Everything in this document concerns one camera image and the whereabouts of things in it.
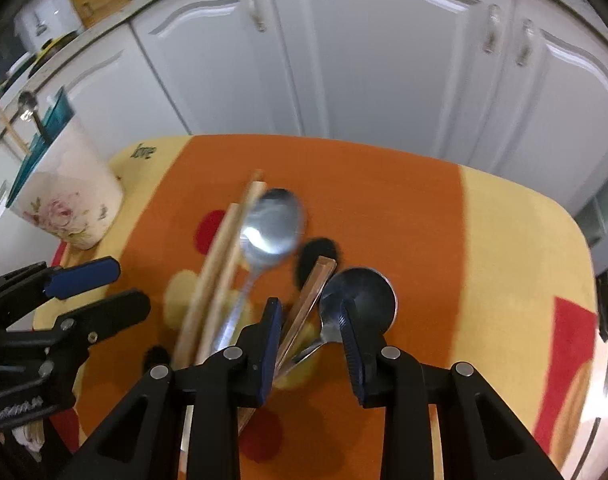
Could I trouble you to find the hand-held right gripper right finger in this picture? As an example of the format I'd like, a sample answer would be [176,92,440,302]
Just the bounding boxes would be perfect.
[336,302,565,480]

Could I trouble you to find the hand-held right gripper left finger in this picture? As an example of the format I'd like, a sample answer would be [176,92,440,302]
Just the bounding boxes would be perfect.
[71,297,285,480]

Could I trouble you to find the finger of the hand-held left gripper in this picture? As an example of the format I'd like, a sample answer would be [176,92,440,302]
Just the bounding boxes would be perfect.
[56,289,151,347]
[0,256,121,307]

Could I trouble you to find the round metal soup spoon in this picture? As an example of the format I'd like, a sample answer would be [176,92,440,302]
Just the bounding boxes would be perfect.
[284,266,399,366]

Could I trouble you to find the white floral utensil holder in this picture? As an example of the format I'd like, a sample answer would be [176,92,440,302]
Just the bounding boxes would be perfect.
[6,87,125,251]

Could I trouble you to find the brown handled utensil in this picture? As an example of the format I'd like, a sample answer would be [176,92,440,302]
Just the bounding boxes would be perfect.
[274,255,339,381]

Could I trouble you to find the oval metal spoon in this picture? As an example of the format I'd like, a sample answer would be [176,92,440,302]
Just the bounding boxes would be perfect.
[211,187,307,356]

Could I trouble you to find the person's left hand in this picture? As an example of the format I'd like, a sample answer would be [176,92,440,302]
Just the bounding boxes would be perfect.
[11,417,45,448]

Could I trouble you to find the orange yellow printed blanket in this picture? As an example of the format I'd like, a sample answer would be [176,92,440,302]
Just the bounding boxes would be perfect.
[31,134,600,480]

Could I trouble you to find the metal cabinet handle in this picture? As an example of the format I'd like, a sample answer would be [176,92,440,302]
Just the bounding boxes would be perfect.
[246,0,266,33]
[515,19,535,67]
[483,5,502,56]

